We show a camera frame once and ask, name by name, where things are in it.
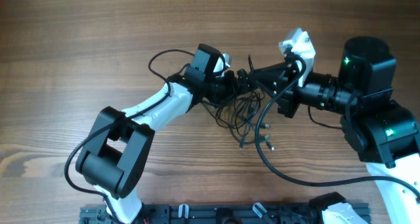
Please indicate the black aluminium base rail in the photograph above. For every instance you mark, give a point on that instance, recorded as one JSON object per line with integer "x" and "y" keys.
{"x": 166, "y": 214}

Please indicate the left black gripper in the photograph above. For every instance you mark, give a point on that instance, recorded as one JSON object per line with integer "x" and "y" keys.
{"x": 230, "y": 85}

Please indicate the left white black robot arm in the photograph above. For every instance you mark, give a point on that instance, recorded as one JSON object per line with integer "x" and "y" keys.
{"x": 113, "y": 156}

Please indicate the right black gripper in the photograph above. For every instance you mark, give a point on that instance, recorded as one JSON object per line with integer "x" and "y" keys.
{"x": 288, "y": 89}

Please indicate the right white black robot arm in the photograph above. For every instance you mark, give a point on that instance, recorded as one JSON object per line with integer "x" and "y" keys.
{"x": 384, "y": 134}

